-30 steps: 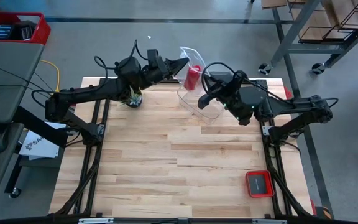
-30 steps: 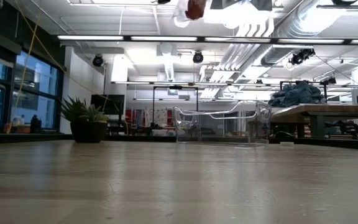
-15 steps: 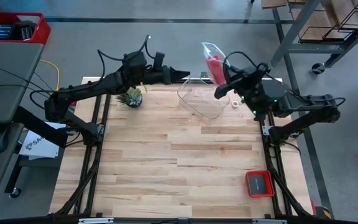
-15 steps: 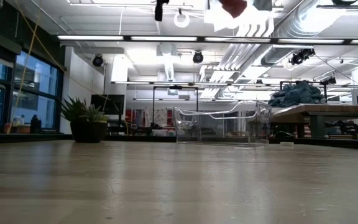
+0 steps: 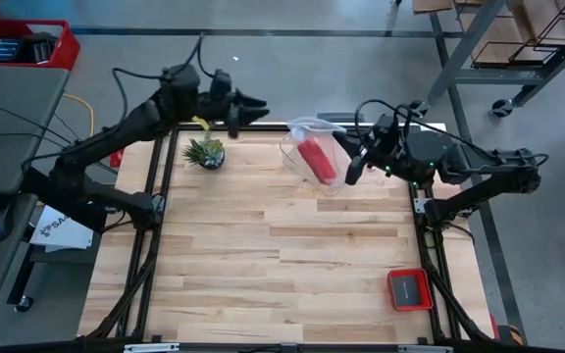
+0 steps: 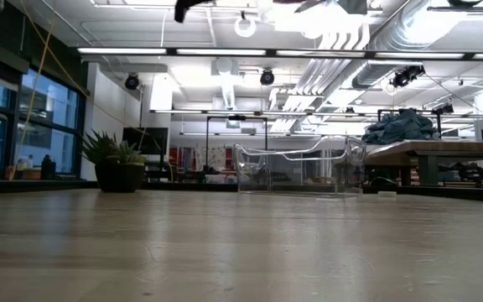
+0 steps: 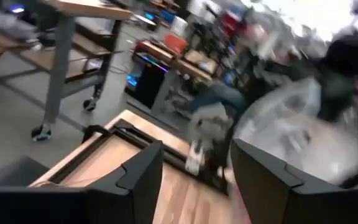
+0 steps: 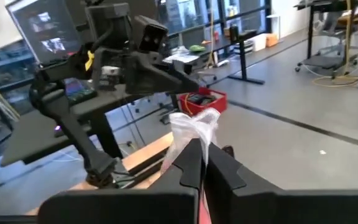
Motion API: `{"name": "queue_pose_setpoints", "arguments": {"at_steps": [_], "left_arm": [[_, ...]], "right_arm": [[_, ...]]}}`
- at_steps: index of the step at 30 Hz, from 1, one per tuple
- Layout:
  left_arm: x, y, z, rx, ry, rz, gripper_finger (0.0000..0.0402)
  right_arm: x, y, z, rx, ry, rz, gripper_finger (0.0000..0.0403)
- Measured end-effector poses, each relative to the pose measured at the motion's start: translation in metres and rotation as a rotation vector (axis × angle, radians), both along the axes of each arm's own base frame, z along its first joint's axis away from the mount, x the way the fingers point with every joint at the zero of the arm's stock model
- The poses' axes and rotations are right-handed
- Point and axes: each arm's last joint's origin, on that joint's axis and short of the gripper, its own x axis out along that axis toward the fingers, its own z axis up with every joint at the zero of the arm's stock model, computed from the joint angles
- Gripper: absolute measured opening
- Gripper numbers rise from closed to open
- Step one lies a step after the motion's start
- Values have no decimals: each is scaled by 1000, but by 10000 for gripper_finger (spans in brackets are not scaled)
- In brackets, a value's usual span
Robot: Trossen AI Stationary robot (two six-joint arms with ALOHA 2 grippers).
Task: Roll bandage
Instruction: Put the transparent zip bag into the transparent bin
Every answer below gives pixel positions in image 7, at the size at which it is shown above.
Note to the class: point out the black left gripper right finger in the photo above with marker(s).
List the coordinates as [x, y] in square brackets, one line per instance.
[291, 205]

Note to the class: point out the clear plastic tray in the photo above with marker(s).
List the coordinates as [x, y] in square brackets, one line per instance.
[291, 133]

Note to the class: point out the black computer tower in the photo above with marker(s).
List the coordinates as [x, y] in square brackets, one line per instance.
[148, 90]

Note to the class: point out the orange box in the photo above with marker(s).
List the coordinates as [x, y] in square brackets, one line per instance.
[176, 43]

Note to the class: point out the black metal table frame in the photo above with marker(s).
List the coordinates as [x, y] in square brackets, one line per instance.
[129, 130]

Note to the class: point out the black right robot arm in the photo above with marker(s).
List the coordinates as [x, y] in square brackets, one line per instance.
[346, 56]

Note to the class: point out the wooden desk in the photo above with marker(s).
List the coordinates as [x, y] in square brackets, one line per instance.
[157, 51]

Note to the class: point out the grey metal cart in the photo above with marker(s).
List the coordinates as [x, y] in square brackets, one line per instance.
[59, 62]

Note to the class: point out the person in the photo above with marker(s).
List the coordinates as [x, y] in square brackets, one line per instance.
[216, 96]

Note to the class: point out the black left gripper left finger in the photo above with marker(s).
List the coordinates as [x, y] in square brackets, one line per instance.
[73, 208]

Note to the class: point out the black cart caster wheel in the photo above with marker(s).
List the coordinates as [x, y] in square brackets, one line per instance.
[89, 105]
[41, 133]

